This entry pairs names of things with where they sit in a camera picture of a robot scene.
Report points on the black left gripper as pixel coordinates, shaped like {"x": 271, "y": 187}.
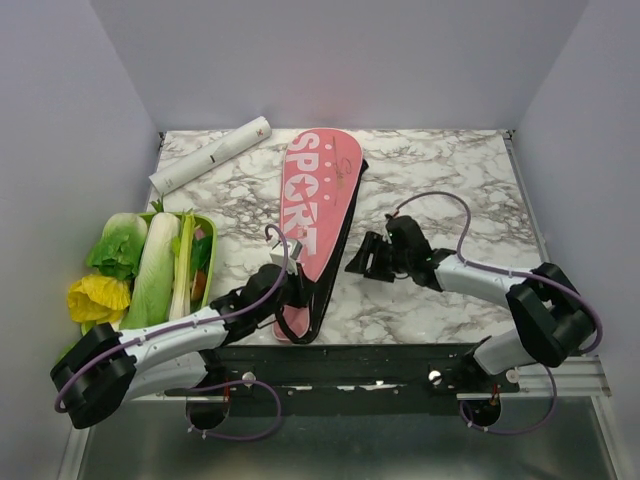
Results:
{"x": 303, "y": 294}

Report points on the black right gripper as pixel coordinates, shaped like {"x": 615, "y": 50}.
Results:
{"x": 374, "y": 242}

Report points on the pink racket bag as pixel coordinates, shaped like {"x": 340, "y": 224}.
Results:
{"x": 321, "y": 176}

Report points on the white shuttlecock tube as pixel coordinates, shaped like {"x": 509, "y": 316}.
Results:
{"x": 210, "y": 156}

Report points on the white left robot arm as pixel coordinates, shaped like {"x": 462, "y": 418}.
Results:
{"x": 98, "y": 372}

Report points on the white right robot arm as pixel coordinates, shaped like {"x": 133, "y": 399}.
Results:
{"x": 550, "y": 322}

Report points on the dark green leaf vegetable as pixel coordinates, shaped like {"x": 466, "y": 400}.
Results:
{"x": 200, "y": 255}

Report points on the green vegetable basket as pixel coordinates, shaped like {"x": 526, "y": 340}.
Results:
{"x": 200, "y": 286}

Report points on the celery stalk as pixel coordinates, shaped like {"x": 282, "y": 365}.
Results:
{"x": 182, "y": 248}

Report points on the white napa cabbage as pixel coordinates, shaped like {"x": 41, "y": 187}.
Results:
{"x": 153, "y": 284}

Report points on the green lettuce head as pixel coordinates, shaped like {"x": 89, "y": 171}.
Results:
{"x": 118, "y": 252}

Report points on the yellow lettuce head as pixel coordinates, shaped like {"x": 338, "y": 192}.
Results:
{"x": 97, "y": 298}

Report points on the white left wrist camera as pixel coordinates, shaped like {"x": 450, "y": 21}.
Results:
{"x": 289, "y": 250}

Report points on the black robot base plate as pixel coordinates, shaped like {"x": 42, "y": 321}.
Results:
{"x": 345, "y": 380}

